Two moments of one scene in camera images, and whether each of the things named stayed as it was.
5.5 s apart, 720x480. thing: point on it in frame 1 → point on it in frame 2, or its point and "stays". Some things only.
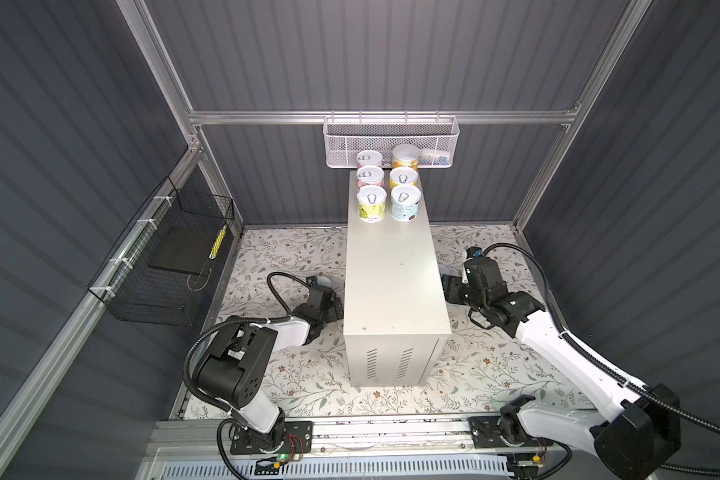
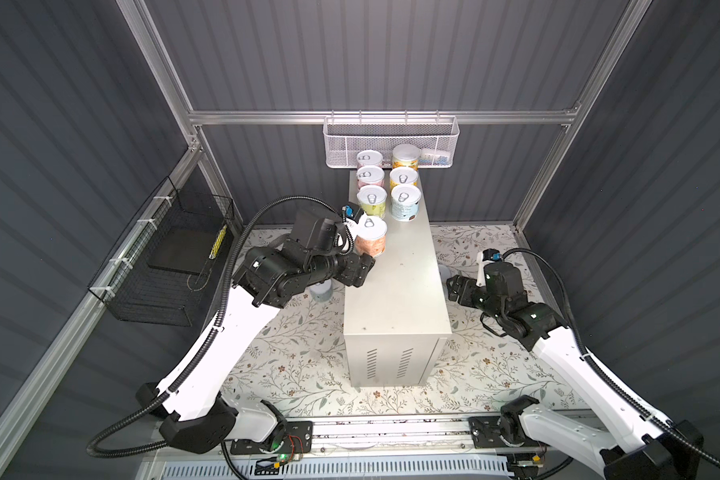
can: (403, 176) stays
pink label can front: (369, 157) stays
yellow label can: (371, 203) stays
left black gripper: (334, 310) → (356, 268)
